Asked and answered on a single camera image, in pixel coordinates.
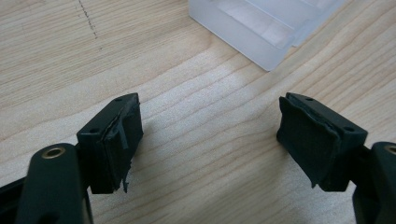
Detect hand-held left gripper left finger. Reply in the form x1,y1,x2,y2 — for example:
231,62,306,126
77,92,145,194

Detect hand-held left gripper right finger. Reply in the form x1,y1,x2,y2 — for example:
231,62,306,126
276,91,369,192

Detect translucent plastic pencil case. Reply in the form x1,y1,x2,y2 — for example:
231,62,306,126
188,0,347,73

